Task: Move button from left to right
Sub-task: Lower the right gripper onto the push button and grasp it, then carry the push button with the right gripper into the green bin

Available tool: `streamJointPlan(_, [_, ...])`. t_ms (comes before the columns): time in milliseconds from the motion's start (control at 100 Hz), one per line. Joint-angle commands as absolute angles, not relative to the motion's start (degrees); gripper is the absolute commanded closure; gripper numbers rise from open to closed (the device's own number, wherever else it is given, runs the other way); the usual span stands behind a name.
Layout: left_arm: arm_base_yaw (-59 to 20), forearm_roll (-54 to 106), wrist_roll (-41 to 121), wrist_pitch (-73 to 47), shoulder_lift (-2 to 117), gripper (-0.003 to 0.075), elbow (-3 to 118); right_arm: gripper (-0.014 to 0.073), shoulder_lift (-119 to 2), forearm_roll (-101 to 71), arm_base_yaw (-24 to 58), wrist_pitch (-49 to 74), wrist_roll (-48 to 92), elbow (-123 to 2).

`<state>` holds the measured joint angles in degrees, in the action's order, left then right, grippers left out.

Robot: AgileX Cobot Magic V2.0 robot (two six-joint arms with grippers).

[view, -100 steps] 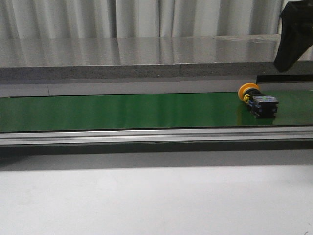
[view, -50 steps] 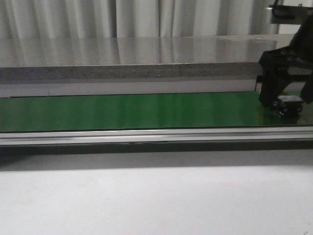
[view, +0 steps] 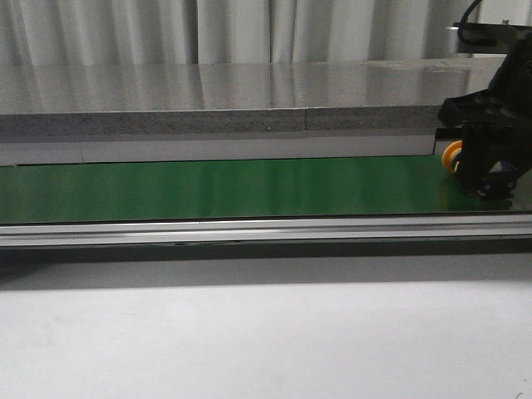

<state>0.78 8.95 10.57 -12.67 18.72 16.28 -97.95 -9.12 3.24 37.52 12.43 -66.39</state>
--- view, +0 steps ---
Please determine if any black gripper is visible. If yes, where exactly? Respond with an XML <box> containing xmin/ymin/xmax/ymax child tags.
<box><xmin>438</xmin><ymin>47</ymin><xmax>531</xmax><ymax>198</ymax></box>

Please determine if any yellow push button switch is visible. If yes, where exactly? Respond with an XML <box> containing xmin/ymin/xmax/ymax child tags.
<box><xmin>441</xmin><ymin>140</ymin><xmax>519</xmax><ymax>200</ymax></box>

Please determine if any grey stone countertop slab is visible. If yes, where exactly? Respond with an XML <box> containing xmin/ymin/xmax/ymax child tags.
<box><xmin>1</xmin><ymin>57</ymin><xmax>502</xmax><ymax>141</ymax></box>

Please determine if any grey cabinet front panel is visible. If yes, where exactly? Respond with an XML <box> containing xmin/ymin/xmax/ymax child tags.
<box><xmin>1</xmin><ymin>128</ymin><xmax>453</xmax><ymax>166</ymax></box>

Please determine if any green conveyor belt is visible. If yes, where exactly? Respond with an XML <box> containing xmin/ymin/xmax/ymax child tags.
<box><xmin>1</xmin><ymin>155</ymin><xmax>531</xmax><ymax>224</ymax></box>

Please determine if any white pleated curtain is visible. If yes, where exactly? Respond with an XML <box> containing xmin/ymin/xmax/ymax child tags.
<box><xmin>0</xmin><ymin>0</ymin><xmax>532</xmax><ymax>67</ymax></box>

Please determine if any aluminium conveyor side rail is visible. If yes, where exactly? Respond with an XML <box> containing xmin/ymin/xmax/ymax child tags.
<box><xmin>1</xmin><ymin>213</ymin><xmax>531</xmax><ymax>249</ymax></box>

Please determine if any black camera mount with cable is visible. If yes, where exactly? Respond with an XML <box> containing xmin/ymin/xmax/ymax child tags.
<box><xmin>449</xmin><ymin>0</ymin><xmax>531</xmax><ymax>55</ymax></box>

